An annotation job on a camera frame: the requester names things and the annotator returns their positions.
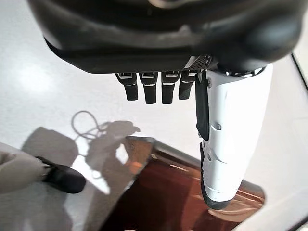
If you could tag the silver left robot leg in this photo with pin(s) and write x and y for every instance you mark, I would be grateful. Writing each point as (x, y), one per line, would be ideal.
(62, 178)

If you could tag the brown acrylic stand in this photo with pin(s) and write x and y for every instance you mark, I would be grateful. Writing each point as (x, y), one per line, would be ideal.
(168, 192)

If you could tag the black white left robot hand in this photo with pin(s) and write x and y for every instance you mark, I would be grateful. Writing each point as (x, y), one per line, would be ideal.
(149, 33)

